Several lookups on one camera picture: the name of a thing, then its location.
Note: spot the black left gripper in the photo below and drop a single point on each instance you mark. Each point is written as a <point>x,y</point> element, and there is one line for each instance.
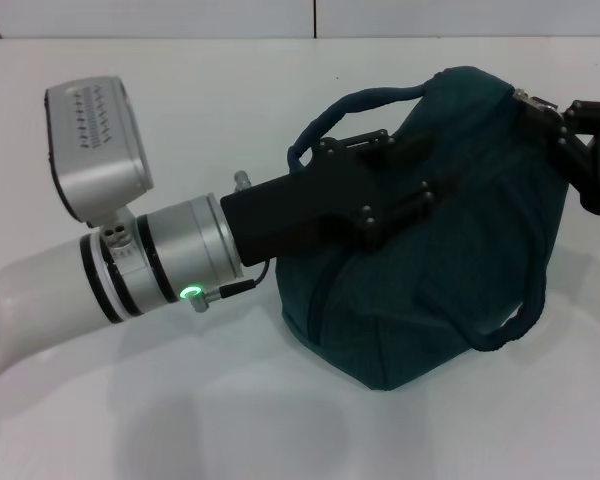
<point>305,205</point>

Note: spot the dark teal insulated lunch bag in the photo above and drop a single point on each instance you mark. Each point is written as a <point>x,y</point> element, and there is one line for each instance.
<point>430,310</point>

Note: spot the silver connector stub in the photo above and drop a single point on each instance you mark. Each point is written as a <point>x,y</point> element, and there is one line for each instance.
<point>242,180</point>

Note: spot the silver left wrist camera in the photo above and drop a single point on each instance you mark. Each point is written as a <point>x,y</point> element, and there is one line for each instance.
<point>100,150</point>

